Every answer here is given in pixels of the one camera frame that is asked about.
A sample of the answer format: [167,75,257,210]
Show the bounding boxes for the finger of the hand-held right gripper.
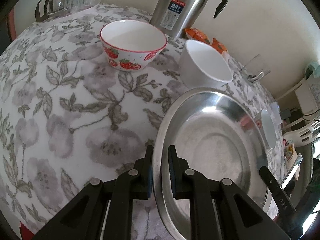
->
[259,166,279,193]

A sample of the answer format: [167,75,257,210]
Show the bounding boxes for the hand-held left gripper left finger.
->
[32,145,154,240]

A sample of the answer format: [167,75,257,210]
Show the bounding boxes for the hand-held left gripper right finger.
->
[168,145,290,240]

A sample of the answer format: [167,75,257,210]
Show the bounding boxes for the stainless steel plate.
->
[152,87,273,240]

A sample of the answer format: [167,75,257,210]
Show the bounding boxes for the strawberry print bowl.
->
[100,20,167,72]

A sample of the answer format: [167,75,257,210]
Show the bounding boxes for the shiny metal tray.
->
[277,152,303,189]

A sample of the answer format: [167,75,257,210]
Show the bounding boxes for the cream storage box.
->
[283,140,298,164]

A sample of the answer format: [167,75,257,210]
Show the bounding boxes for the small white bowl red print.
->
[255,109,277,150]

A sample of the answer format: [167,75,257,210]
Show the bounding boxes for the white plastic chair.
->
[284,120,320,154]

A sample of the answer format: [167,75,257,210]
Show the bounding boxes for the white shelf unit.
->
[294,64,320,117]

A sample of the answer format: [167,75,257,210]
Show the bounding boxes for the clear glass mug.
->
[241,54,272,83]

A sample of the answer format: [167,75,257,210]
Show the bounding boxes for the floral tablecloth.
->
[0,4,288,240]

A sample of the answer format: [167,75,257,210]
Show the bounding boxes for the plain white bowl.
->
[178,39,233,89]

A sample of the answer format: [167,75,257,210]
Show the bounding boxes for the orange snack packet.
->
[185,27,210,43]
[211,37,229,55]

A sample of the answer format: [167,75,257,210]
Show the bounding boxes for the stainless steel thermos jug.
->
[150,0,230,38]

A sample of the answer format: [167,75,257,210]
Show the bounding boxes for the glass coffee pot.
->
[35,0,73,22]

